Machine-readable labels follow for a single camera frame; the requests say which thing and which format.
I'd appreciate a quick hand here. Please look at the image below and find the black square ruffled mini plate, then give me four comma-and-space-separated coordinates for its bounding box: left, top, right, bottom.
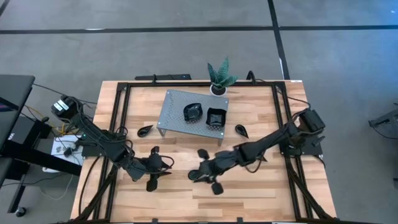
205, 107, 228, 128

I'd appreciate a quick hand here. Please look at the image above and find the black round scalloped mini plate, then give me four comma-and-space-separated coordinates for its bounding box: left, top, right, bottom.
183, 102, 204, 123

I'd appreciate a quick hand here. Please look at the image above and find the black camera cable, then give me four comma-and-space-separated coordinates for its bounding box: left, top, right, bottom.
244, 160, 262, 174
158, 154, 175, 175

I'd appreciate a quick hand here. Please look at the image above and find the black right camera cable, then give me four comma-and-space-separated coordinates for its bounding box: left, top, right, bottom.
244, 160, 262, 174

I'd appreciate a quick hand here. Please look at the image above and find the black aluminium table frame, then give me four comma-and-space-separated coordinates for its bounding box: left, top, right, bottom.
70, 80, 338, 224

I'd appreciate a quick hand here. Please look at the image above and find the black chair base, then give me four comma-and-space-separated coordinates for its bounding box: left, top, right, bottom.
368, 103, 398, 139

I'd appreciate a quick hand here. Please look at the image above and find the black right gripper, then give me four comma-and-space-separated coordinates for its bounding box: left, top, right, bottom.
197, 148, 242, 196

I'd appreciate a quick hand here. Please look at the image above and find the black left camera cable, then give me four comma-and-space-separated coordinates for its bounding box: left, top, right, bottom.
158, 154, 175, 175

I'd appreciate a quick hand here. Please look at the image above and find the black standing desk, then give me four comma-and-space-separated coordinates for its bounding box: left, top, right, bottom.
0, 73, 83, 215

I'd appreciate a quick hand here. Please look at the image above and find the black bar device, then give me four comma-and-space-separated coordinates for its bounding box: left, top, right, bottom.
134, 73, 193, 82

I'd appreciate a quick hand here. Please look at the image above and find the black teardrop mini plate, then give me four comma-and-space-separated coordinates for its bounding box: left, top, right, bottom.
234, 124, 250, 139
137, 124, 154, 138
187, 169, 203, 182

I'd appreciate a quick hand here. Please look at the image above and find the white box with cables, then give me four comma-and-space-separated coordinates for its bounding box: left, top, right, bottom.
50, 134, 85, 166

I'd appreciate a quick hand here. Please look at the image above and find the grey perforated metal shelf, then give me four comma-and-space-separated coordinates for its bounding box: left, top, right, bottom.
156, 89, 230, 146

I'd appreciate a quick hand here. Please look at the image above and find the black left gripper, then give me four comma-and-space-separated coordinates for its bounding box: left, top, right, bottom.
142, 145, 165, 192

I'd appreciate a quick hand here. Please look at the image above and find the snake plant in white pot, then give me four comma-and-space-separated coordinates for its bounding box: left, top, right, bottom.
207, 57, 239, 96

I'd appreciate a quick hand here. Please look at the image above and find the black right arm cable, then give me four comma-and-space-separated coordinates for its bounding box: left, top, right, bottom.
273, 84, 312, 112

